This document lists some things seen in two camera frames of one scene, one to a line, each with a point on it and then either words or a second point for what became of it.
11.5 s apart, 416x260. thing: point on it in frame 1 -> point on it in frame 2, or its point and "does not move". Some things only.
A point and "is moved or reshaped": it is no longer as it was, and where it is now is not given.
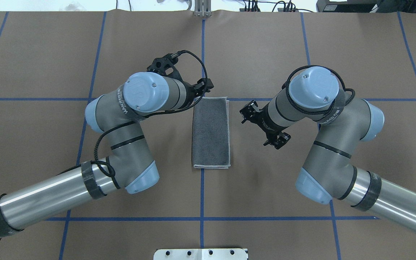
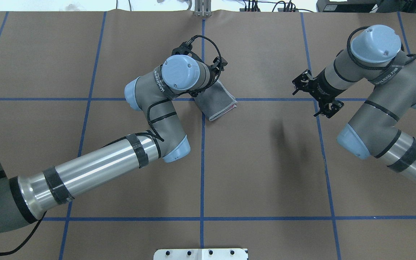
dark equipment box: x=350 y=6 does not move
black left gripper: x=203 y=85 -> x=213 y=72
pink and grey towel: x=211 y=133 is moved or reshaped
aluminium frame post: x=203 y=8 does not move
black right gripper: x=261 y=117 -> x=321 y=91
